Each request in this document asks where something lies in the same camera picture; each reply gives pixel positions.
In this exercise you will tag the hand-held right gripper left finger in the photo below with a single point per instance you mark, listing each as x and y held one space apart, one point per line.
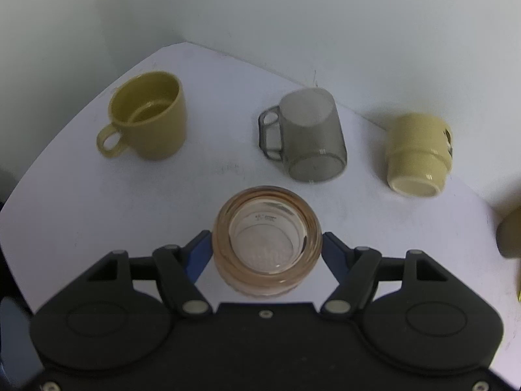
200 254

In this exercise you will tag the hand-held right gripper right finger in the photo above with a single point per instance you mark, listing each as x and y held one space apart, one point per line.
334 254

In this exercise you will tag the orange ribbed glass cup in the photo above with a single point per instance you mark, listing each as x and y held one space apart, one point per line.
266 244

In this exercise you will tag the dark yellow cup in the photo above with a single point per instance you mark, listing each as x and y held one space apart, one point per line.
511 238

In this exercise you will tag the grey transparent plastic mug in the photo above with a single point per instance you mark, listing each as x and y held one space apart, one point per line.
311 138

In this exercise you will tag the pale yellow stepped mug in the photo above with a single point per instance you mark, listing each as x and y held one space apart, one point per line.
415 150

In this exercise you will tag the olive yellow mug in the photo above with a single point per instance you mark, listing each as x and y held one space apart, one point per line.
150 118

